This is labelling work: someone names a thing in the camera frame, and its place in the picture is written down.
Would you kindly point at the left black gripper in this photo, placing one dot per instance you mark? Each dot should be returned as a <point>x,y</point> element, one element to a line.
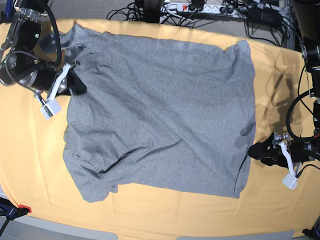
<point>274,152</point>

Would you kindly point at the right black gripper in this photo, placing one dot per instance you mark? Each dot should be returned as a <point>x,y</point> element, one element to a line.
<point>44,77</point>

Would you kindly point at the yellow table cloth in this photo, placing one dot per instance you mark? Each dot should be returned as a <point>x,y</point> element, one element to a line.
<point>33,173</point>

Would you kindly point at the black clamp right corner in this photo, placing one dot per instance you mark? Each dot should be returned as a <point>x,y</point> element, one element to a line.
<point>313,233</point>

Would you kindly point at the white power strip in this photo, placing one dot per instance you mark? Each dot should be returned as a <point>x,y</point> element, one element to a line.
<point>208,11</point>

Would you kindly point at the black power adapter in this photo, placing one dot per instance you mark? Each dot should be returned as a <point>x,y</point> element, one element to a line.
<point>266,16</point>

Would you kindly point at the grey t-shirt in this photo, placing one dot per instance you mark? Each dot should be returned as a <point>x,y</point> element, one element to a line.
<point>164,113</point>

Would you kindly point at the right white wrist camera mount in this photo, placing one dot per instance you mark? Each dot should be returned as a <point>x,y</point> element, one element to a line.
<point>50,106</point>

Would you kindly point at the blue red table clamp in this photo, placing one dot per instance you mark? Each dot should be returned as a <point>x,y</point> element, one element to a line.
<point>10,211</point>

